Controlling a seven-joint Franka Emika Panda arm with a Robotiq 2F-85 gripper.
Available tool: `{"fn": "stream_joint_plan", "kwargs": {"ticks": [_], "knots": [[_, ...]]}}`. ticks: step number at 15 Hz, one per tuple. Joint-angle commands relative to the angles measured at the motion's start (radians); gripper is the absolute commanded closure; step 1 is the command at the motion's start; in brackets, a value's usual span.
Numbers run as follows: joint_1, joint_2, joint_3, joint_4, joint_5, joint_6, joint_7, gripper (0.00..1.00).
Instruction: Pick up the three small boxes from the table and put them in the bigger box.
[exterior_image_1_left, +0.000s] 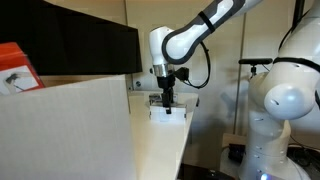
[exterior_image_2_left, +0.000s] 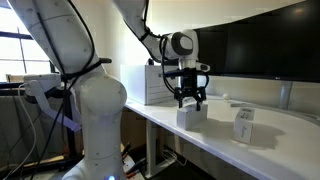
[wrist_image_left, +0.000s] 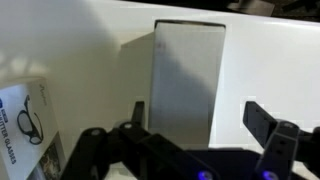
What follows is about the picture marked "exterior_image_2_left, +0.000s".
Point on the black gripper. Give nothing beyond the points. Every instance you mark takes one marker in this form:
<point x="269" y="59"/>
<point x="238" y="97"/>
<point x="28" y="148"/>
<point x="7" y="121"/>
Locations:
<point x="189" y="87"/>

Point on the grey white oblong box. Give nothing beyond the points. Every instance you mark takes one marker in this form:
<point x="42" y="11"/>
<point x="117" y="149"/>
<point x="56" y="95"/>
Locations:
<point x="188" y="116"/>

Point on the small white box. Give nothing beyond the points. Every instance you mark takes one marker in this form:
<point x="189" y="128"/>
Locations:
<point x="243" y="125"/>

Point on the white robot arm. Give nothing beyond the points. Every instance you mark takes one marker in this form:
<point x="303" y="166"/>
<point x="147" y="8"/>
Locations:
<point x="60" y="31"/>

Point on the large white storage box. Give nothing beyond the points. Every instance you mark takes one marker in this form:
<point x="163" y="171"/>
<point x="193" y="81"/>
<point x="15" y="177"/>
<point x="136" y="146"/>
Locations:
<point x="144" y="84"/>

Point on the brown cardboard box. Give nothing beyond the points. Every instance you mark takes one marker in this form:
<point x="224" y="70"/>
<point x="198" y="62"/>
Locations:
<point x="133" y="128"/>

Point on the small white ball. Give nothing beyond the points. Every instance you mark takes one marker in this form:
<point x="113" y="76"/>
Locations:
<point x="225" y="96"/>

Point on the white monitor stand pole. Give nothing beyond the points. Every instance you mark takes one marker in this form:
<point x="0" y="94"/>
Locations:
<point x="285" y="92"/>

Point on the large black monitor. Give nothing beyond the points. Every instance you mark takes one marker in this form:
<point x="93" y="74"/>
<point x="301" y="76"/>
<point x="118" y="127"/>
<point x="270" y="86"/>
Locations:
<point x="282" y="44"/>

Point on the white clamp mount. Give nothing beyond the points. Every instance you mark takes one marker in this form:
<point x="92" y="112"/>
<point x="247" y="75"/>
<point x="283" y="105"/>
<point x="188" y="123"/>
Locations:
<point x="40" y="87"/>

